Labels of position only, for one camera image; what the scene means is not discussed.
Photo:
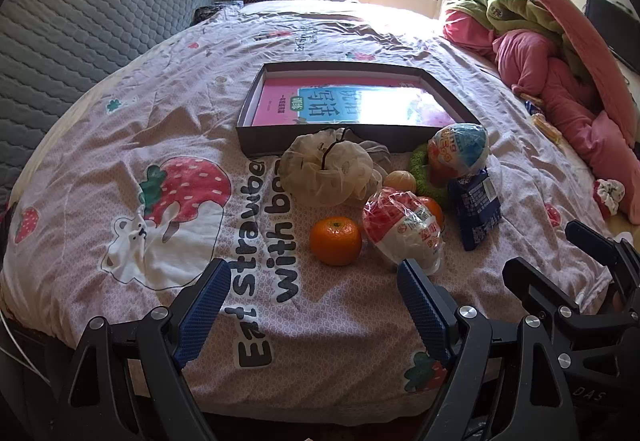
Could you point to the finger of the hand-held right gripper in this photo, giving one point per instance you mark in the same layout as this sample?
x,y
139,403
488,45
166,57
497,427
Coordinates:
x,y
535,291
600,246

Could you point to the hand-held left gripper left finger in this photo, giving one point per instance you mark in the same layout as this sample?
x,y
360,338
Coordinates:
x,y
200,316

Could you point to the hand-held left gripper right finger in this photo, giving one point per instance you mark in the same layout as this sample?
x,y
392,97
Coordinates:
x,y
422,316

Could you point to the red toy egg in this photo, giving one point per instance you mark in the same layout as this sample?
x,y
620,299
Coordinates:
x,y
395,226

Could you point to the orange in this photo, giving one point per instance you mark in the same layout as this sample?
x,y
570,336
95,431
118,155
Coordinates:
x,y
434,210
335,241

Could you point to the walnut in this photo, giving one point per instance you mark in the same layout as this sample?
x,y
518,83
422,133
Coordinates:
x,y
400,182

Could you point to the green fuzzy hair scrunchie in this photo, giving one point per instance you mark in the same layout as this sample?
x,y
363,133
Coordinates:
x,y
417,162

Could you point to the blue and orange toy egg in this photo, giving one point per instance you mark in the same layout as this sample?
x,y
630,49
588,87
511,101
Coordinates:
x,y
460,148

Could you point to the shallow dark cardboard box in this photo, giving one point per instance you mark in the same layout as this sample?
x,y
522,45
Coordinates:
x,y
280,139

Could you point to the white and red scrunchie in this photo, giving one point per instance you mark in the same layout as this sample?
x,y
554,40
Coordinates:
x,y
608,196

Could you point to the yellow snack packet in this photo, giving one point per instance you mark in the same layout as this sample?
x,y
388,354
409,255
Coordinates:
x,y
546,128

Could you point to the blue snack packet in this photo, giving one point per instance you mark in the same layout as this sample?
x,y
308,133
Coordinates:
x,y
531,107

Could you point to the pink quilt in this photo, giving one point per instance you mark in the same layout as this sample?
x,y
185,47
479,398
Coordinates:
x,y
535,61

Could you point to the large pink cushion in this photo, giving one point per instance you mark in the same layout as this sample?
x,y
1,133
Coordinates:
x,y
585,41

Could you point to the black television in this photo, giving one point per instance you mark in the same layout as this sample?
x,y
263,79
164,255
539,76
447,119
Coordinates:
x,y
612,26

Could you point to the pink and blue book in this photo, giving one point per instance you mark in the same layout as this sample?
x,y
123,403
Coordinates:
x,y
280,101

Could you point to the pink strawberry print bed sheet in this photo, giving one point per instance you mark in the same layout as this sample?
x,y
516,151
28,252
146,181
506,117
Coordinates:
x,y
150,86

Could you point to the green blanket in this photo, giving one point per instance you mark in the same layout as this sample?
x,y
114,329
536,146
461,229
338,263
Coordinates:
x,y
520,11

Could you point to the dark patterned cloth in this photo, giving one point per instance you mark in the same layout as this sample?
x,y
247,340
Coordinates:
x,y
207,13

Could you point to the grey quilted headboard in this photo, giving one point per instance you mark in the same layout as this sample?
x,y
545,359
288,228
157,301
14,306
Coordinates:
x,y
75,21

